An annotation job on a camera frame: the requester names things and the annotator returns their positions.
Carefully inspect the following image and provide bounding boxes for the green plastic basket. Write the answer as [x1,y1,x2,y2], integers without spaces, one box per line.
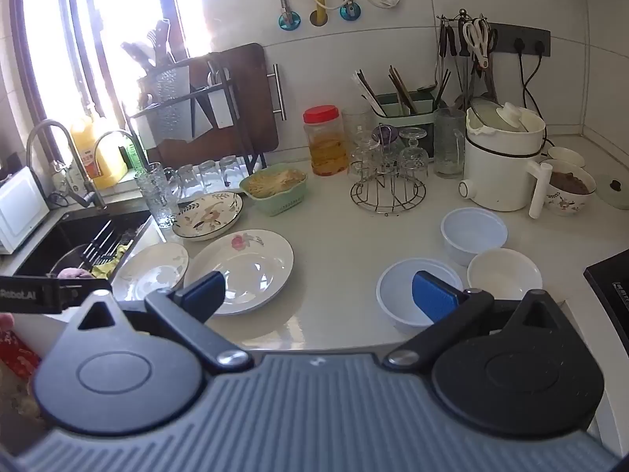
[239,163,308,218]

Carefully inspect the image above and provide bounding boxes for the clear stemmed glass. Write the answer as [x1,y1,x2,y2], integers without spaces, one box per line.
[399,127,430,178]

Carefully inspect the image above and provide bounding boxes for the tall textured glass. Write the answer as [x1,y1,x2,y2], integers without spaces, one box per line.
[433,107,467,180]

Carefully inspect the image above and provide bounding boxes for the short textured drinking glass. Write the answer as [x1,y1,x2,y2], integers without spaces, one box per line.
[134,162,180,230]

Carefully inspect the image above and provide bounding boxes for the black wall socket strip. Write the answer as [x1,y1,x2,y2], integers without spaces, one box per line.
[486,22,552,58]

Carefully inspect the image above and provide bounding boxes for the pale blue bowl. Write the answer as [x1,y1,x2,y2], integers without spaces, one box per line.
[376,258,465,334]
[440,207,509,267]

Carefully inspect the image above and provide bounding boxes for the clear drinking glass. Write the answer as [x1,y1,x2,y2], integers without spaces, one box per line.
[178,163,205,200]
[219,156,246,190]
[198,160,227,195]

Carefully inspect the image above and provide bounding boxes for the curved metal faucet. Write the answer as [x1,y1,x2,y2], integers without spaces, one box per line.
[26,119,107,210]

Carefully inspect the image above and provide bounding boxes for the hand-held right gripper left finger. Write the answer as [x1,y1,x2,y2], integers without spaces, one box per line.
[66,271,255,374]

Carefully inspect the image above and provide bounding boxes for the green chopstick holder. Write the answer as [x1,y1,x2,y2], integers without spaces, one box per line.
[374,91,443,163]

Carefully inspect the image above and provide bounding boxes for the orange liquid bottle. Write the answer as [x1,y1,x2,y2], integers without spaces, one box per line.
[70,115,129,189]

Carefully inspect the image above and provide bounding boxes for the printed ceramic bowl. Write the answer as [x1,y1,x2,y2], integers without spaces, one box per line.
[539,159,598,216]

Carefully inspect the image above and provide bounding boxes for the white handled scissors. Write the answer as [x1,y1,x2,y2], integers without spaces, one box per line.
[464,18,491,68]

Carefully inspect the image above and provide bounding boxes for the black induction cooktop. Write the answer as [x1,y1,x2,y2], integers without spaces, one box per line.
[584,251,629,348]

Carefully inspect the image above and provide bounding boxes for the white electric cooking pot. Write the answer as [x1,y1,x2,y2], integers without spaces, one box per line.
[459,98,554,220]

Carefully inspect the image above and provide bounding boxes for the bundle of chopsticks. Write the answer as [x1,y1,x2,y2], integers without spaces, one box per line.
[351,65,419,117]

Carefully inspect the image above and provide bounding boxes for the black power cable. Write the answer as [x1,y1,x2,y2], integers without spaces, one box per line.
[512,52,549,144]

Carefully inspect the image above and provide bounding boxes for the white plate pink flower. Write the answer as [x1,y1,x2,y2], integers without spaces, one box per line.
[183,229,296,316]

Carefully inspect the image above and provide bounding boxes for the small metal faucet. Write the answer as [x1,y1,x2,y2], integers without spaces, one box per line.
[92,130,149,173]

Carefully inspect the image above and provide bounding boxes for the bundle of metal cutlery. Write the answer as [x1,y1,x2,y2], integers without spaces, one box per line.
[77,220,125,267]

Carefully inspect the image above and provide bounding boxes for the green bottle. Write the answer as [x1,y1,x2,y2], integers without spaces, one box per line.
[123,140,143,171]

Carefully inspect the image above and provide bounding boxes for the red lid plastic jar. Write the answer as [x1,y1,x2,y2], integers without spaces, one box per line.
[302,105,350,177]

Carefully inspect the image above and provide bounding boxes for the small white bowl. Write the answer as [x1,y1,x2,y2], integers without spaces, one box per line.
[547,146,587,168]

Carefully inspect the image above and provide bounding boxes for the clear rack glass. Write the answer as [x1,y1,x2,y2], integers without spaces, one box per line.
[351,128,382,179]

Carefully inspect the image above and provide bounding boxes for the yellow cloth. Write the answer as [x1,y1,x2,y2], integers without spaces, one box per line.
[93,241,134,277]

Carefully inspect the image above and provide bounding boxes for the white plate grey leaf print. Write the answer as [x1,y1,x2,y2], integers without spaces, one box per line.
[112,242,190,302]

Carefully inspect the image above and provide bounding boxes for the squirrel print plate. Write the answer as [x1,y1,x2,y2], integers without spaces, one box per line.
[171,191,245,242]

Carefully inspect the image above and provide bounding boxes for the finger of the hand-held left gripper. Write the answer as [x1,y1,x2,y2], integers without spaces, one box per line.
[58,278,114,308]

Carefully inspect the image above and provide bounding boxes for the red patterned cloth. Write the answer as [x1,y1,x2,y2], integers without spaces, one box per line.
[0,329,43,380]

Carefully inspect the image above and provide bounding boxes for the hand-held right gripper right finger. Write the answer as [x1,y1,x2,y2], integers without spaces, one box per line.
[382,270,576,371]

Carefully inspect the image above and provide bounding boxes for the wooden cutting board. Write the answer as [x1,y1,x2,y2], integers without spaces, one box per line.
[147,42,287,159]

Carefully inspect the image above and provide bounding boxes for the glass pot lid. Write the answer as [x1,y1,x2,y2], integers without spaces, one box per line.
[594,170,629,214]

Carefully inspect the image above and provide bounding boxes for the window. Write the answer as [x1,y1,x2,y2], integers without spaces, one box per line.
[0,0,197,158]

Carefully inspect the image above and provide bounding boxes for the white appliance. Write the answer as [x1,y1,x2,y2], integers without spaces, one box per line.
[0,166,51,255]

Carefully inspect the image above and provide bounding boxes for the black sink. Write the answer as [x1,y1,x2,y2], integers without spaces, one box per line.
[14,209,153,279]

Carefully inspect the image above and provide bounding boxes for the black knife rack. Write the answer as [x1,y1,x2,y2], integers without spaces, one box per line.
[123,52,269,174]

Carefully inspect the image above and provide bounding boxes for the metal hanging utensil rack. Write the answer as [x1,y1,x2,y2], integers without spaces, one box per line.
[436,9,493,26]

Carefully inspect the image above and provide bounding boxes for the metal wire glass rack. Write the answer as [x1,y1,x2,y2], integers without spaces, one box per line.
[350,125,429,214]

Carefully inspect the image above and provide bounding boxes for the pale dried noodles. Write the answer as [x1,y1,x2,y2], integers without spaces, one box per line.
[246,169,305,197]

